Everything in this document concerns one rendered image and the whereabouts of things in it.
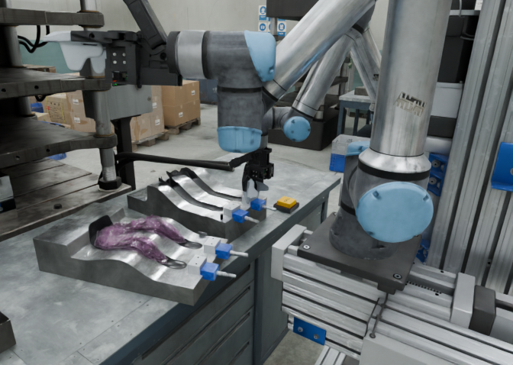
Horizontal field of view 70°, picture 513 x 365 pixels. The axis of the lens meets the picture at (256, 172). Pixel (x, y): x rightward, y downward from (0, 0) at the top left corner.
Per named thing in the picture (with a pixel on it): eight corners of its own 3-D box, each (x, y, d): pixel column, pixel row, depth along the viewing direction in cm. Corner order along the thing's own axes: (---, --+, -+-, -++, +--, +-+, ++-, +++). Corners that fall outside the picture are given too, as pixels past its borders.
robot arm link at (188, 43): (201, 26, 55) (212, 34, 63) (171, 25, 56) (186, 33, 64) (201, 78, 57) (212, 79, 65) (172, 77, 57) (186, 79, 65)
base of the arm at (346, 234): (404, 236, 86) (411, 197, 82) (388, 268, 74) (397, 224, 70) (341, 219, 93) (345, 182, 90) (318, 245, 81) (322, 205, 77)
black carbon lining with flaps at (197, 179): (245, 203, 141) (245, 179, 137) (218, 218, 128) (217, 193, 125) (179, 182, 158) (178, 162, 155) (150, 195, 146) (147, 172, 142)
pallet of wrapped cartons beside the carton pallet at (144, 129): (170, 139, 549) (166, 75, 517) (133, 153, 480) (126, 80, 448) (107, 129, 595) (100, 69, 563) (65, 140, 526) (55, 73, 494)
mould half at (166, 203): (266, 218, 145) (267, 185, 140) (225, 247, 124) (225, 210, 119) (174, 188, 170) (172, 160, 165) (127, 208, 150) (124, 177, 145)
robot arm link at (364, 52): (394, 148, 126) (327, -5, 106) (375, 137, 140) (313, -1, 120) (426, 130, 125) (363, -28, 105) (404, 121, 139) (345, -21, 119)
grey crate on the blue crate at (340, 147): (389, 153, 437) (392, 140, 432) (383, 162, 403) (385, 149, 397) (339, 145, 463) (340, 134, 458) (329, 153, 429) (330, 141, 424)
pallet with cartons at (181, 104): (201, 124, 645) (200, 80, 619) (176, 135, 572) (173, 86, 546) (143, 117, 682) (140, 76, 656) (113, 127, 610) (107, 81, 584)
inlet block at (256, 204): (279, 214, 133) (279, 200, 131) (272, 219, 129) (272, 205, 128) (249, 205, 140) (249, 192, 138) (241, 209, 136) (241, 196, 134)
